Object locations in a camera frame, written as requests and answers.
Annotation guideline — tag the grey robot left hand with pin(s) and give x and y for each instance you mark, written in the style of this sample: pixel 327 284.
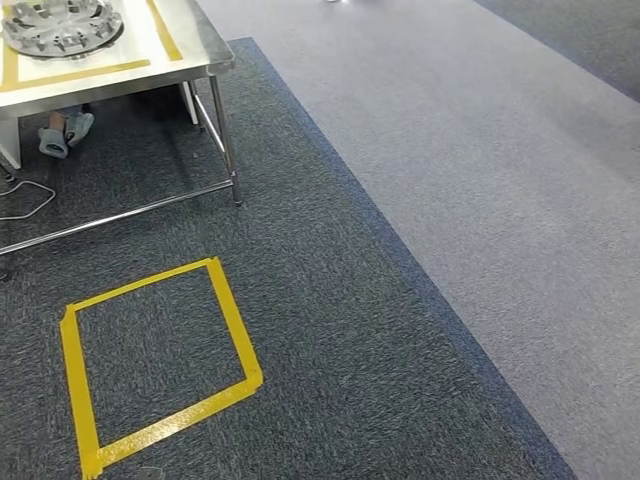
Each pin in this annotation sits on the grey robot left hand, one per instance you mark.
pixel 150 474

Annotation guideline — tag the grey plastic wheel hubcap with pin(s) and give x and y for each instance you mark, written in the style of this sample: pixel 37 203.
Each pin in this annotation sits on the grey plastic wheel hubcap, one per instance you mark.
pixel 60 26

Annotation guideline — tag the steel workbench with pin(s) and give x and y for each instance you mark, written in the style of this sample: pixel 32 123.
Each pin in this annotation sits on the steel workbench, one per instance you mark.
pixel 200 40

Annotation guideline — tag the yellow floor tape square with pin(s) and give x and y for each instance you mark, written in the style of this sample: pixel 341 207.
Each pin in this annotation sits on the yellow floor tape square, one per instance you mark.
pixel 75 378

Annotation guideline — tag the person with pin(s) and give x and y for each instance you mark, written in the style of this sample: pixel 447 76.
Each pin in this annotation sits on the person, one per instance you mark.
pixel 52 142

